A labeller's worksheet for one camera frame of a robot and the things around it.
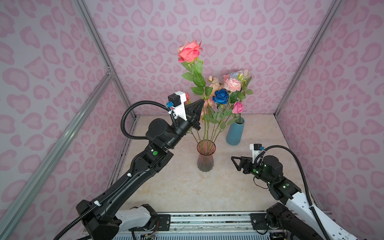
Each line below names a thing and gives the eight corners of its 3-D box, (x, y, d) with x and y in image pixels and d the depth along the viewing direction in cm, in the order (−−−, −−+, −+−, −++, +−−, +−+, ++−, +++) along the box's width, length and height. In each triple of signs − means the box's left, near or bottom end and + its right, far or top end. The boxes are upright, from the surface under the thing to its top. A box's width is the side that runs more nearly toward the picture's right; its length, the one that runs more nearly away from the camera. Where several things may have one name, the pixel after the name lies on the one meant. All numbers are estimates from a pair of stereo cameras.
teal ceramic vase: (230, 147, 104) (236, 128, 88) (226, 139, 108) (230, 120, 92) (240, 143, 106) (248, 124, 90) (236, 136, 110) (242, 116, 94)
